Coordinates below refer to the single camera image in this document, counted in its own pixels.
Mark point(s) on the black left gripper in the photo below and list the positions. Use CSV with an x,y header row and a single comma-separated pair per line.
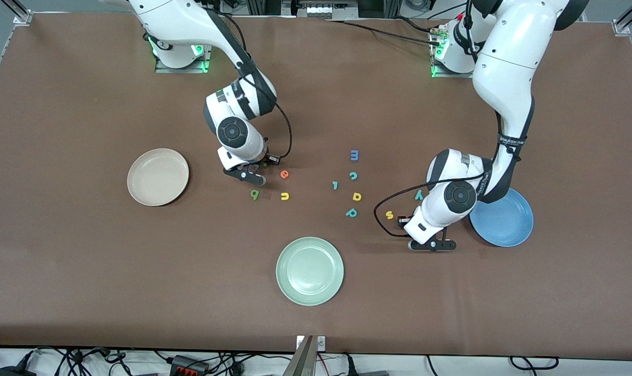
x,y
406,221

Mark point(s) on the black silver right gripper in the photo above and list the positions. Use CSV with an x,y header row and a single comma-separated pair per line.
x,y
264,160

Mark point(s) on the teal foam letter y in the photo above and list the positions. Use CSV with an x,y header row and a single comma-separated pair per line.
x,y
419,194

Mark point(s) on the green foam letter g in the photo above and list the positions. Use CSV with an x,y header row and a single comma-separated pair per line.
x,y
254,194

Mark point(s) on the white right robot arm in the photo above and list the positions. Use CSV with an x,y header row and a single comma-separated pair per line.
x,y
180,21

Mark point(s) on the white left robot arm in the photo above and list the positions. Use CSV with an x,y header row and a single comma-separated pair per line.
x,y
509,62

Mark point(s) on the teal foam letter p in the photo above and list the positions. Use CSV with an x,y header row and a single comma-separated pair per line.
x,y
351,212

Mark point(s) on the brown table cover mat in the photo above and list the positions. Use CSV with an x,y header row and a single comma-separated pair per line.
x,y
316,104

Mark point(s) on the blue foam letter m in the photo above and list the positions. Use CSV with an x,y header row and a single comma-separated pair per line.
x,y
354,155

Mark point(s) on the blue plate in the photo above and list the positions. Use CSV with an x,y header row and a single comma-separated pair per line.
x,y
509,224

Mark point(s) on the pale green plate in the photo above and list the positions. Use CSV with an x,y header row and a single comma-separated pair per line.
x,y
309,271

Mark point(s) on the beige brown plate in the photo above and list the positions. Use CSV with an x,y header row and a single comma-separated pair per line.
x,y
158,177

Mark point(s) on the gray control device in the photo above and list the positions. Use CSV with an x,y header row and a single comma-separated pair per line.
x,y
326,10

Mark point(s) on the black power strip red switches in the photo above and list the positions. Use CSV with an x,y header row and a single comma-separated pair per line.
x,y
188,365

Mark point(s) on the black power adapter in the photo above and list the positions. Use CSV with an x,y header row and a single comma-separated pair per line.
x,y
13,372

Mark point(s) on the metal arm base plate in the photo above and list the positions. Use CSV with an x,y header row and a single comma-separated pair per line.
x,y
444,74
180,69

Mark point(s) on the white mounting bracket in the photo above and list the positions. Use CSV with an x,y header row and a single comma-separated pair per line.
x,y
321,343

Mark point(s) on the gray metal camera pole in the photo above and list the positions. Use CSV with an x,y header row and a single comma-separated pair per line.
x,y
301,363

